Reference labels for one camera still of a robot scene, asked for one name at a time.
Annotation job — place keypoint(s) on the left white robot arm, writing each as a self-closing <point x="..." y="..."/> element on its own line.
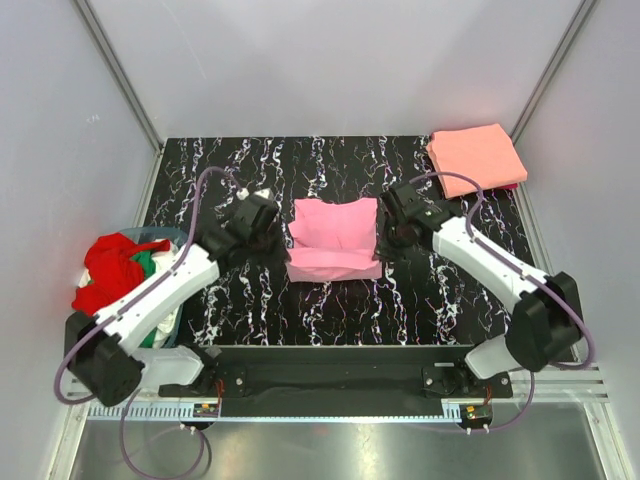
<point x="105" y="352"/>

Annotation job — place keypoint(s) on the white t shirt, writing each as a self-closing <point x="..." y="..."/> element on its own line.
<point x="163" y="253"/>

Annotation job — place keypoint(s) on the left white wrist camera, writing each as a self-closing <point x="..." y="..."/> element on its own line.
<point x="264" y="193"/>

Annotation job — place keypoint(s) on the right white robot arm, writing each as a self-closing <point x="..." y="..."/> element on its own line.
<point x="545" y="310"/>

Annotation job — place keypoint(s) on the green t shirt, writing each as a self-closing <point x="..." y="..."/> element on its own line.
<point x="144" y="260"/>

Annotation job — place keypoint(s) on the red t shirt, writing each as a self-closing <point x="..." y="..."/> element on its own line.
<point x="113" y="273"/>

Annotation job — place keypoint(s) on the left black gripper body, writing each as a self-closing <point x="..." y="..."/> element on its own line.
<point x="269" y="249"/>

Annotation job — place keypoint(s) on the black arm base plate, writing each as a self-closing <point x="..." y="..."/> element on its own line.
<point x="435" y="371"/>

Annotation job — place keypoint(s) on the pink t shirt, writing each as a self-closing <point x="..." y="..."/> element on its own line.
<point x="333" y="242"/>

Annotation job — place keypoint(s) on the folded magenta t shirt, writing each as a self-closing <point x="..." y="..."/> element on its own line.
<point x="512" y="186"/>

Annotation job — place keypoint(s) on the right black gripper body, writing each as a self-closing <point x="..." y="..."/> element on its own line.
<point x="392" y="233"/>

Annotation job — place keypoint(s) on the folded salmon t shirt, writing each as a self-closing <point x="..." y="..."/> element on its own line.
<point x="484" y="154"/>

